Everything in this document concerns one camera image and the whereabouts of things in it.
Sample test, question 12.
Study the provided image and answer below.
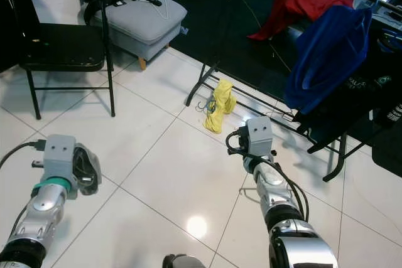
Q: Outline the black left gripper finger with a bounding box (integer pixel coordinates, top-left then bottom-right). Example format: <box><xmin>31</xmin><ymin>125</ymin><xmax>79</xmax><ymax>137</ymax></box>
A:
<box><xmin>73</xmin><ymin>143</ymin><xmax>103</xmax><ymax>184</ymax></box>

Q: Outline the small blue plastic hanger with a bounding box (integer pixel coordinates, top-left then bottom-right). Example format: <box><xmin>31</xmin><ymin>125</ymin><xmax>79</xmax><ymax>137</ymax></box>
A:
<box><xmin>198</xmin><ymin>99</ymin><xmax>217</xmax><ymax>114</ymax></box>

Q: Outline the yellow cloth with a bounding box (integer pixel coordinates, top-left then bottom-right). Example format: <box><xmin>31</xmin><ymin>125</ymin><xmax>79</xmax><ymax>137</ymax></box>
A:
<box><xmin>203</xmin><ymin>80</ymin><xmax>238</xmax><ymax>134</ymax></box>

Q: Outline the black metal clothes rack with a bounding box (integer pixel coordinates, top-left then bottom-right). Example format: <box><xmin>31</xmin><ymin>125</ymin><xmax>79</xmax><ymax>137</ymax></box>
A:
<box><xmin>185</xmin><ymin>0</ymin><xmax>402</xmax><ymax>183</ymax></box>

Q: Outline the black folding chair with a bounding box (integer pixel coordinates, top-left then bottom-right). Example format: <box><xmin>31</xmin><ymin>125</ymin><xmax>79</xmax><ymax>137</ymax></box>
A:
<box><xmin>16</xmin><ymin>0</ymin><xmax>117</xmax><ymax>120</ymax></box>

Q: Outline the blue garment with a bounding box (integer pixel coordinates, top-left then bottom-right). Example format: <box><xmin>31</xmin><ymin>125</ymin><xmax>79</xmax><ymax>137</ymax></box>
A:
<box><xmin>283</xmin><ymin>6</ymin><xmax>374</xmax><ymax>115</ymax></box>

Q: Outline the grey right robot leg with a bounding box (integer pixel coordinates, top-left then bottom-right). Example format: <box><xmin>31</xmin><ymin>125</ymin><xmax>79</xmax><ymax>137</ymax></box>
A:
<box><xmin>162</xmin><ymin>254</ymin><xmax>211</xmax><ymax>268</ymax></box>

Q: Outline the black garment with white print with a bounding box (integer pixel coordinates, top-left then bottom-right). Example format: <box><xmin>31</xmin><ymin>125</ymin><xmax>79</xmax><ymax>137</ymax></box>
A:
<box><xmin>301</xmin><ymin>73</ymin><xmax>402</xmax><ymax>149</ymax></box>

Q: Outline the grey padded ottoman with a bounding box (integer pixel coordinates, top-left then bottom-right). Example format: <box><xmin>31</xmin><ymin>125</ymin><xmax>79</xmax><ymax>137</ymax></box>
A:
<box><xmin>100</xmin><ymin>0</ymin><xmax>188</xmax><ymax>71</ymax></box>

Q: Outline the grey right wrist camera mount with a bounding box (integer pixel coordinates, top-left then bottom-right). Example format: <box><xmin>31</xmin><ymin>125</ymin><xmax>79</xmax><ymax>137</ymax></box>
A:
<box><xmin>245</xmin><ymin>116</ymin><xmax>274</xmax><ymax>159</ymax></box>

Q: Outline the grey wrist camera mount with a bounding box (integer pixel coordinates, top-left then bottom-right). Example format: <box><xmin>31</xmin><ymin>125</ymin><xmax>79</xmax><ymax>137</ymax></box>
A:
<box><xmin>41</xmin><ymin>134</ymin><xmax>77</xmax><ymax>186</ymax></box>
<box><xmin>245</xmin><ymin>116</ymin><xmax>274</xmax><ymax>159</ymax></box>

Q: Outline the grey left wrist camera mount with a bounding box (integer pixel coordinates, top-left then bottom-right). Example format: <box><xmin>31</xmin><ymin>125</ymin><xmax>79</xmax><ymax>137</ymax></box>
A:
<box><xmin>41</xmin><ymin>134</ymin><xmax>77</xmax><ymax>186</ymax></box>

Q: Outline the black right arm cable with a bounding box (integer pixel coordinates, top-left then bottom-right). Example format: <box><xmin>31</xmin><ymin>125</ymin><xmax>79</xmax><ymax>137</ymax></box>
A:
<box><xmin>226</xmin><ymin>131</ymin><xmax>310</xmax><ymax>222</ymax></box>

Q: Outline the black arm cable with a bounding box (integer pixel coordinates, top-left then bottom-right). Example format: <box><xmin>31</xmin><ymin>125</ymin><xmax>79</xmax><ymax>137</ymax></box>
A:
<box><xmin>226</xmin><ymin>131</ymin><xmax>310</xmax><ymax>222</ymax></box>
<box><xmin>0</xmin><ymin>139</ymin><xmax>48</xmax><ymax>168</ymax></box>

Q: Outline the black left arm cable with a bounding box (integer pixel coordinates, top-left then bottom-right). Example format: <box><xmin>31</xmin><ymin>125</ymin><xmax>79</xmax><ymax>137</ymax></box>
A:
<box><xmin>0</xmin><ymin>139</ymin><xmax>48</xmax><ymax>168</ymax></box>

